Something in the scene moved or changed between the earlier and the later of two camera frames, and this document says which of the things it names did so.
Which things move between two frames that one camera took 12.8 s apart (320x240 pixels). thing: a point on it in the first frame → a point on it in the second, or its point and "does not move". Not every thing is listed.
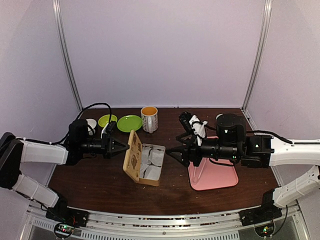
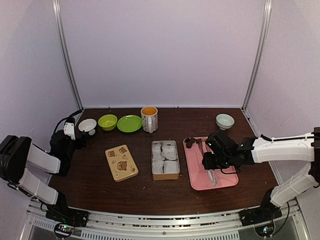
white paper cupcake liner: (152, 172) → (171, 167)
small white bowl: (92, 123) does not move
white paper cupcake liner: (143, 171) → (157, 167)
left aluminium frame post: (63, 42) does not move
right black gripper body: (192, 149) → (222, 162)
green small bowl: (104, 120) does not move
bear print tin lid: (133, 157) → (121, 163)
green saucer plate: (127, 123) does not move
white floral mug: (149, 117) does not move
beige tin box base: (152, 182) → (165, 162)
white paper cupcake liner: (145, 152) → (157, 155)
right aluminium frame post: (266, 27) does not move
